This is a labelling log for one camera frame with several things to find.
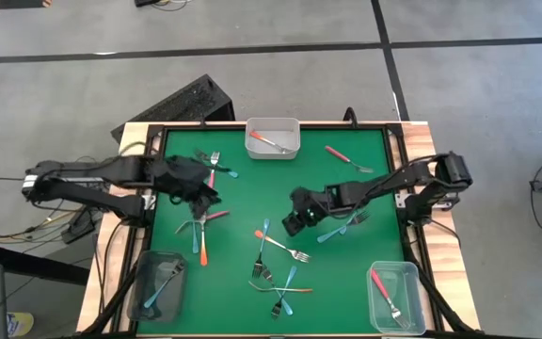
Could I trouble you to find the yellow slipper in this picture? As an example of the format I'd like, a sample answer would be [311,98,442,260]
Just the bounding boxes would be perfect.
[6,311,36,339]

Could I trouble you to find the blue utensil handle top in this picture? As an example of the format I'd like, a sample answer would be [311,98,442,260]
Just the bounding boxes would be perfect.
[316,209,373,245]

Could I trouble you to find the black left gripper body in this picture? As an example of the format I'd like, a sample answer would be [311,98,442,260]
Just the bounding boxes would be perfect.
[151,153,214,202]

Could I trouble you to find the white plastic bin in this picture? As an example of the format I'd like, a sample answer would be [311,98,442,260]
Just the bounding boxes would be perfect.
[245,116,302,161]

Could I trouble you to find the black floor beam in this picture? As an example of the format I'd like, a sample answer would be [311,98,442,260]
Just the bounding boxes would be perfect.
[0,242,91,287]

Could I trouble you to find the blue utensil handle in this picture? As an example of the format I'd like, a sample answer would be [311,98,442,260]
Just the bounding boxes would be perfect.
[193,148,240,180]
[316,209,373,245]

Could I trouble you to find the black and orange bar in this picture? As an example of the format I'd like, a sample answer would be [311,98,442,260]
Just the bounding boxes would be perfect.
[0,0,52,10]

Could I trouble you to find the clear plastic bin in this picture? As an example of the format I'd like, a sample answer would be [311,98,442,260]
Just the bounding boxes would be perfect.
[366,260,427,336]

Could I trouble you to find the green table mat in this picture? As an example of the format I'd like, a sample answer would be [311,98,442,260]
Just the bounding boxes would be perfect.
[136,128,407,336]

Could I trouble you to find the black perforated case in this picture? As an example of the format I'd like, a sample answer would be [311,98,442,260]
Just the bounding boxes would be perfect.
[110,73,237,145]

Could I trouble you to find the yellow cable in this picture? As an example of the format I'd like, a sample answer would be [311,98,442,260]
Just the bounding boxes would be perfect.
[0,206,84,240]

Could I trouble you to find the black power strip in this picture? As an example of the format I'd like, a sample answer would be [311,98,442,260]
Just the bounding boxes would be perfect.
[61,209,94,245]

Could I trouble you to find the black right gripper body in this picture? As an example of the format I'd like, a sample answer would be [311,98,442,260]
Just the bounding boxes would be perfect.
[290,186,343,222]

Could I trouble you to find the dark smoky plastic bin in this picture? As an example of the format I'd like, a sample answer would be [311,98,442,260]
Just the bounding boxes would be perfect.
[126,250,189,323]

